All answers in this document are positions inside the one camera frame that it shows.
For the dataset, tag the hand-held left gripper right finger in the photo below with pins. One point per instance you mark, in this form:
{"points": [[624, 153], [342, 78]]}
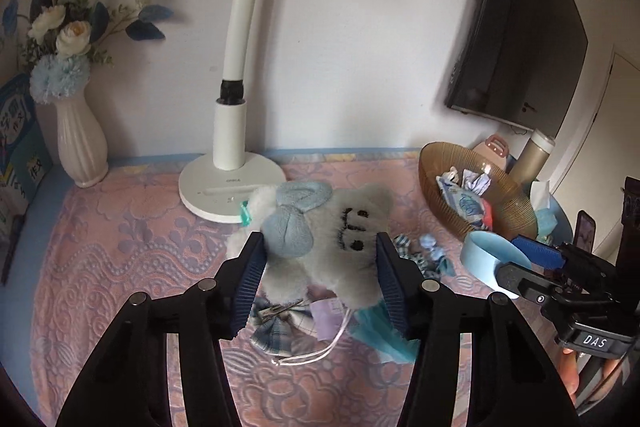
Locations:
{"points": [[392, 282]]}

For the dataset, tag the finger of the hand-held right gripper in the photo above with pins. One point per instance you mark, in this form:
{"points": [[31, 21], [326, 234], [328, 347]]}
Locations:
{"points": [[537, 252], [520, 279]]}

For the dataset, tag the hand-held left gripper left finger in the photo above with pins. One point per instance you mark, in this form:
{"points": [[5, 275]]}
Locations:
{"points": [[247, 282]]}

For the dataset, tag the striped scrunchie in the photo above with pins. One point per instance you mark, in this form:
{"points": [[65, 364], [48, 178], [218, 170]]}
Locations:
{"points": [[407, 247]]}

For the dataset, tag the light blue round band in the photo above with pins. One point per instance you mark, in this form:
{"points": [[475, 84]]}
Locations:
{"points": [[475, 257]]}

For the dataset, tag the amber glass bowl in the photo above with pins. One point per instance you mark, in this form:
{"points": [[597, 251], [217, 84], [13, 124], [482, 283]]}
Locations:
{"points": [[510, 207]]}

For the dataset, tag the blue face mask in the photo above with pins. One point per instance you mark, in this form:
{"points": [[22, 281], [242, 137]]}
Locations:
{"points": [[380, 337]]}

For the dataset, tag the pink red packet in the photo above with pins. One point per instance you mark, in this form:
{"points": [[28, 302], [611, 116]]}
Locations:
{"points": [[487, 219]]}

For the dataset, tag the plaid hair bow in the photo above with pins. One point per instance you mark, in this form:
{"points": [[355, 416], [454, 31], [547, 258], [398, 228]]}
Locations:
{"points": [[290, 332]]}

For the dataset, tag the grey plush toy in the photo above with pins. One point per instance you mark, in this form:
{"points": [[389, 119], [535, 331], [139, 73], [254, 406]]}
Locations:
{"points": [[325, 257]]}

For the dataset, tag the purple packet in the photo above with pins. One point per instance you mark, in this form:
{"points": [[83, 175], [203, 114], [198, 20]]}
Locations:
{"points": [[325, 319]]}

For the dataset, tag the blue white soft packet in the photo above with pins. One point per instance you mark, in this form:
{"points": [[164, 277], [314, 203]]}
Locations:
{"points": [[462, 204]]}

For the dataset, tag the lavender soft item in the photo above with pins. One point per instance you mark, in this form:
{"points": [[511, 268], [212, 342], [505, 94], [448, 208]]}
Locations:
{"points": [[477, 182]]}

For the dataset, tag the person's right hand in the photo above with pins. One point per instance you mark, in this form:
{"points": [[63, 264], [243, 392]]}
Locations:
{"points": [[571, 372]]}

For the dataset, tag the white blue tissue box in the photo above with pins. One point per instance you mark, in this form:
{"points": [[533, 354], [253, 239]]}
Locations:
{"points": [[544, 219]]}

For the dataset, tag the gold thermos bottle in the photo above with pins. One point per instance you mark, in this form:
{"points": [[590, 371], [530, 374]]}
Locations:
{"points": [[530, 162]]}

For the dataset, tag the pink plastic item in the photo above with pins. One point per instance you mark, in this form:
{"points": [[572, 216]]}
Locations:
{"points": [[495, 147]]}

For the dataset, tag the pink patterned towel blanket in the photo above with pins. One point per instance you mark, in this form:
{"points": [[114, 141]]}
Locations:
{"points": [[125, 257]]}

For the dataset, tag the white desk lamp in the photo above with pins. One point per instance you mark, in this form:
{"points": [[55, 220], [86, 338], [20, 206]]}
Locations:
{"points": [[230, 132]]}

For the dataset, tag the white door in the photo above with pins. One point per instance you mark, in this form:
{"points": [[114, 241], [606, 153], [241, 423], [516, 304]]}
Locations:
{"points": [[620, 107]]}

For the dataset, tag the white ribbed vase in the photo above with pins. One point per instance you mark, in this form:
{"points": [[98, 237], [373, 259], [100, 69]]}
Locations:
{"points": [[80, 142]]}

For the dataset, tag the blue cover book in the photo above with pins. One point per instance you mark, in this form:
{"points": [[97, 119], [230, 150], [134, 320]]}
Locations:
{"points": [[20, 147]]}

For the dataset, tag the blue white artificial flowers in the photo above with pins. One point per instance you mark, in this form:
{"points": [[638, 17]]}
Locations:
{"points": [[60, 77]]}

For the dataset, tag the dark upright post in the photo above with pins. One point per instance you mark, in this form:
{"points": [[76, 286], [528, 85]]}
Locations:
{"points": [[631, 217]]}

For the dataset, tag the black wall television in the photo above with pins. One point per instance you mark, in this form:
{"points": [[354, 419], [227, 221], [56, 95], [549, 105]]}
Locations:
{"points": [[525, 32]]}

